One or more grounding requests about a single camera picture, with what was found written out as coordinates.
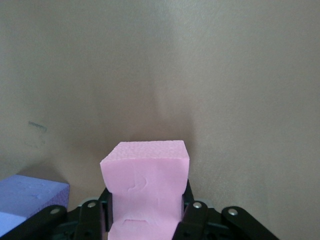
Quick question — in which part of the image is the pink foam block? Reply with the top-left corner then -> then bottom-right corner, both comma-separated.
99,139 -> 191,240

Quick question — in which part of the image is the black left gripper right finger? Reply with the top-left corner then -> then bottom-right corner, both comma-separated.
172,178 -> 281,240

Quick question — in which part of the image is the brown table cover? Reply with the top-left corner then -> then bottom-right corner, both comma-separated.
0,0 -> 320,240

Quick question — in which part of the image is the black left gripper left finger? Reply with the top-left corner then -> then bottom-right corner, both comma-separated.
0,186 -> 115,240

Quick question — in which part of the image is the purple foam block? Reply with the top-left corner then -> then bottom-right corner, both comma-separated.
0,174 -> 70,237

